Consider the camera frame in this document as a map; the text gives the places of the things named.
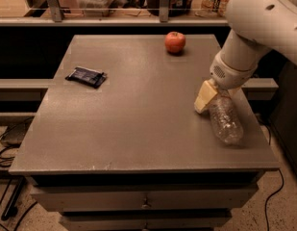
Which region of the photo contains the clear plastic water bottle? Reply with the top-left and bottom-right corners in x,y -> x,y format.
209,90 -> 244,145

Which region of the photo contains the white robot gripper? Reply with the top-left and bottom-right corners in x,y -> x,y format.
194,51 -> 257,114

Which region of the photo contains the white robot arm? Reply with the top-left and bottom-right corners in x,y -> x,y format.
194,0 -> 297,114

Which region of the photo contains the black cable right floor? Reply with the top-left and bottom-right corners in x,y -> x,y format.
263,168 -> 285,231

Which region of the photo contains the dark snack bar wrapper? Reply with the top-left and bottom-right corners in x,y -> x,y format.
65,66 -> 107,89

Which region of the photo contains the black cables left floor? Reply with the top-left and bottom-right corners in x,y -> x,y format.
0,117 -> 38,231

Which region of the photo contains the grey cabinet with drawers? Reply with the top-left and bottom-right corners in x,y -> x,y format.
11,35 -> 279,231

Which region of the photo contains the red apple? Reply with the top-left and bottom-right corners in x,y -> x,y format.
164,32 -> 186,54

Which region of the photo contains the metal shelf rail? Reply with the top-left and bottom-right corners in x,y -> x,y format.
0,0 -> 227,27

